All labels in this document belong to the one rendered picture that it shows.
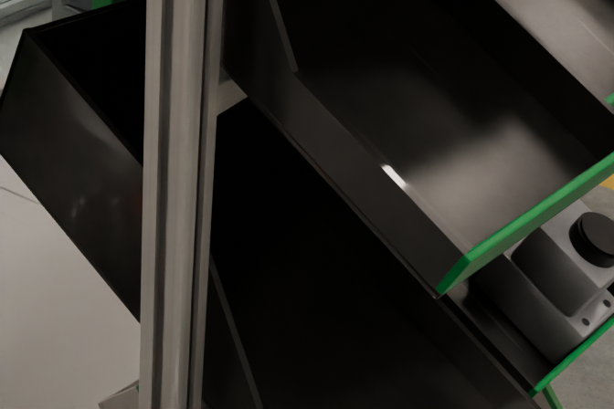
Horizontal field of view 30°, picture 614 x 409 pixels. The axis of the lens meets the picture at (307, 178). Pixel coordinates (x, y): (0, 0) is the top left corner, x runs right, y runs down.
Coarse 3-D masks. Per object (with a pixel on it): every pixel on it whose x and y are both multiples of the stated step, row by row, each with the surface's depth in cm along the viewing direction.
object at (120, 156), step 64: (128, 0) 54; (64, 64) 54; (128, 64) 58; (0, 128) 53; (64, 128) 50; (128, 128) 58; (256, 128) 61; (64, 192) 52; (128, 192) 49; (256, 192) 59; (320, 192) 59; (128, 256) 50; (256, 256) 56; (320, 256) 58; (384, 256) 58; (256, 320) 54; (320, 320) 55; (384, 320) 57; (448, 320) 56; (256, 384) 51; (320, 384) 53; (384, 384) 55; (448, 384) 56; (512, 384) 55
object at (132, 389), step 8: (128, 384) 58; (136, 384) 58; (120, 392) 57; (128, 392) 55; (136, 392) 54; (104, 400) 56; (112, 400) 56; (120, 400) 55; (128, 400) 55; (136, 400) 54; (104, 408) 57; (112, 408) 56; (120, 408) 56; (128, 408) 55; (136, 408) 55
